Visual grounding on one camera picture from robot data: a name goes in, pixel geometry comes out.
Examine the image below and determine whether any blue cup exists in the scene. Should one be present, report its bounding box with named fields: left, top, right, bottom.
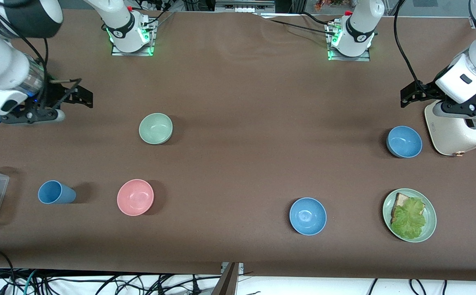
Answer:
left=38, top=180, right=77, bottom=204

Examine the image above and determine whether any pink bowl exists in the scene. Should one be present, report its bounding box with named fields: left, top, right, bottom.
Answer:
left=117, top=179, right=155, bottom=216

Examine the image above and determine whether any bread slice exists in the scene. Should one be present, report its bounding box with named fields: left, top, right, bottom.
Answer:
left=391, top=193, right=426, bottom=224

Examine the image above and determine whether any green plate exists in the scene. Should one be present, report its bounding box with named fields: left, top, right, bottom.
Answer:
left=383, top=188, right=437, bottom=243

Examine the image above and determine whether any dark wedge-shaped post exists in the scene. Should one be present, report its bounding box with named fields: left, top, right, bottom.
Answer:
left=211, top=262, right=240, bottom=295

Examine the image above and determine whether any green lettuce leaf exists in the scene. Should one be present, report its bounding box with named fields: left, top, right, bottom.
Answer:
left=390, top=197, right=427, bottom=240

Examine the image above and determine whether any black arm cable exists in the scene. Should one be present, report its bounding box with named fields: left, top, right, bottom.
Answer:
left=393, top=0, right=428, bottom=87
left=0, top=0, right=51, bottom=108

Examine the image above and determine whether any green bowl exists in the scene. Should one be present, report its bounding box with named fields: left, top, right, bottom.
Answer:
left=139, top=113, right=173, bottom=145

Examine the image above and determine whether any cream toaster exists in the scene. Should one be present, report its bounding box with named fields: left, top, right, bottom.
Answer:
left=424, top=88, right=476, bottom=157

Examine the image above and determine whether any blue bowl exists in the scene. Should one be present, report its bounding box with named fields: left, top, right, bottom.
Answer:
left=386, top=126, right=423, bottom=159
left=289, top=197, right=327, bottom=236

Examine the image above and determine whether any small metal bracket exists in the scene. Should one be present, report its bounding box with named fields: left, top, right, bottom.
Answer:
left=221, top=262, right=245, bottom=274

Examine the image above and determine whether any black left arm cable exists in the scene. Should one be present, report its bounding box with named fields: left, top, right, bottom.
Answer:
left=393, top=0, right=428, bottom=87

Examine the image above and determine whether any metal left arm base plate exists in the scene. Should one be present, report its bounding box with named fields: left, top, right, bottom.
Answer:
left=327, top=23, right=372, bottom=62

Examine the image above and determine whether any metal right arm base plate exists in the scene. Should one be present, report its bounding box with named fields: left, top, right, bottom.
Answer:
left=111, top=18, right=156, bottom=57

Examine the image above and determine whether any teal cable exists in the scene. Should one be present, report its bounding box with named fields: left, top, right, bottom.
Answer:
left=23, top=269, right=39, bottom=295

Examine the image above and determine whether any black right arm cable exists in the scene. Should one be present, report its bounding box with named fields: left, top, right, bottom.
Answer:
left=0, top=0, right=51, bottom=108

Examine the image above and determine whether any colourful snack bag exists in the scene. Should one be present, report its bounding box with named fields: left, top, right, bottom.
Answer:
left=314, top=0, right=356, bottom=11

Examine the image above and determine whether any power strip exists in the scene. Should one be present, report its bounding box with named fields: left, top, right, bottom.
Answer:
left=138, top=0, right=171, bottom=11

